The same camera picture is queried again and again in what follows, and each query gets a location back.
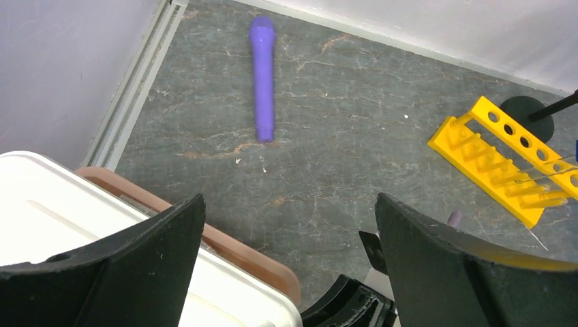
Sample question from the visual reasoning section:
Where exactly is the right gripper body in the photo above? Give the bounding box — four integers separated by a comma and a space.
301, 231, 397, 327

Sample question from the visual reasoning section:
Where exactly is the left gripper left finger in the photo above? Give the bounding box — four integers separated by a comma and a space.
1, 194, 206, 326

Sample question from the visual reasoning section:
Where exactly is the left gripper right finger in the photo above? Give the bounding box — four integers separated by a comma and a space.
375, 193, 577, 326

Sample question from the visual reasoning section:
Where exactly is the white plastic lid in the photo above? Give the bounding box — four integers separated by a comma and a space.
1, 151, 303, 326

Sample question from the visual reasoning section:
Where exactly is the pink plastic bin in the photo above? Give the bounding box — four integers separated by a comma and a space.
76, 167, 301, 305

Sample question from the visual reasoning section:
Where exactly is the yellow test tube rack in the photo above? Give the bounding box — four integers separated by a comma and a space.
428, 96, 559, 202

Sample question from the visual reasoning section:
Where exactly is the black microphone stand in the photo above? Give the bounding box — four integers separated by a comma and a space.
499, 91, 577, 143

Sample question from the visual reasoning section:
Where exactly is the purple microphone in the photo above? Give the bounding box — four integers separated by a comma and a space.
248, 16, 276, 143

